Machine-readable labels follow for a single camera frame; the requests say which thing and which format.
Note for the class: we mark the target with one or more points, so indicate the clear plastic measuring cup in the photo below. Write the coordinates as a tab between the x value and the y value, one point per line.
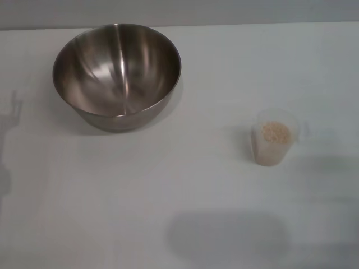
259	151

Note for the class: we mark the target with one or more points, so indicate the stainless steel bowl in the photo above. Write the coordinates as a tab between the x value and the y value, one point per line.
117	78

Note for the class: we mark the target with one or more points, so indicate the white rice grains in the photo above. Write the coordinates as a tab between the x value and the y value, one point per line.
275	132

